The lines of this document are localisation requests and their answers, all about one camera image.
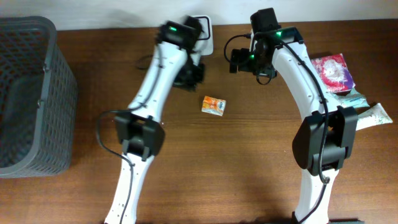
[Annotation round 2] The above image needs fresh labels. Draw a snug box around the orange pocket tissue pack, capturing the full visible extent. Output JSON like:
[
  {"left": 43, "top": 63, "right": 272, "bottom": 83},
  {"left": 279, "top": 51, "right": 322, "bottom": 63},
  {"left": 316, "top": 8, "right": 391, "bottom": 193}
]
[{"left": 201, "top": 96, "right": 226, "bottom": 116}]

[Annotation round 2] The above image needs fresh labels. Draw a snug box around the red purple tissue pack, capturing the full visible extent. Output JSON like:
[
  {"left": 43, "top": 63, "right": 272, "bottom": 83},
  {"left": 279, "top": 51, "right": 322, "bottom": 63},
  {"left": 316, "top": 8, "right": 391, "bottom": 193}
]
[{"left": 311, "top": 54, "right": 355, "bottom": 93}]

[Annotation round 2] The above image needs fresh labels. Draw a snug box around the teal wipes packet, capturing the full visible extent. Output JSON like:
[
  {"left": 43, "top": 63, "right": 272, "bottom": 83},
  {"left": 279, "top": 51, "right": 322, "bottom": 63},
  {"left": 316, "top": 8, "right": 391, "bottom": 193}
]
[{"left": 333, "top": 88, "right": 369, "bottom": 108}]

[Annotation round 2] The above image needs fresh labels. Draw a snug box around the white green cream tube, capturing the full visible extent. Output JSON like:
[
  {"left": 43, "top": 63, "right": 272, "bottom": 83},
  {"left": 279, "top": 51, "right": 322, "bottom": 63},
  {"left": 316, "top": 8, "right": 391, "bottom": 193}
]
[{"left": 356, "top": 103, "right": 393, "bottom": 131}]

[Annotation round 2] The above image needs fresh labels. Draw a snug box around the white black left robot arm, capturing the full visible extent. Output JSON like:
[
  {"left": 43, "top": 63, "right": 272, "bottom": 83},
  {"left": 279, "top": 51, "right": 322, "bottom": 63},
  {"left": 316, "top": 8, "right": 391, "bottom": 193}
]
[{"left": 104, "top": 15, "right": 213, "bottom": 223}]

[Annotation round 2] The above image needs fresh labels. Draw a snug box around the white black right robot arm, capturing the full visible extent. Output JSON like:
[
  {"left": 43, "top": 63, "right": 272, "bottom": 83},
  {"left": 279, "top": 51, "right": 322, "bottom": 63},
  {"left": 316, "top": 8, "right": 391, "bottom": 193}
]
[{"left": 224, "top": 8, "right": 358, "bottom": 223}]

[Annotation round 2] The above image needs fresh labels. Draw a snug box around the white barcode scanner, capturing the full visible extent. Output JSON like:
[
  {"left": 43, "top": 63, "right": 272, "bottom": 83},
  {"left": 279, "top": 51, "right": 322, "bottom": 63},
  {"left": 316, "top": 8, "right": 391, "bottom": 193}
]
[{"left": 193, "top": 15, "right": 214, "bottom": 56}]

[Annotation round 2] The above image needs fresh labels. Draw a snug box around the grey plastic basket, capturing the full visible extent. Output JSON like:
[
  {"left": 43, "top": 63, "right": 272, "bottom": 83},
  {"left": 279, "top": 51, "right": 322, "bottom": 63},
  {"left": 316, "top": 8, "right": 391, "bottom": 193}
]
[{"left": 1, "top": 16, "right": 78, "bottom": 179}]

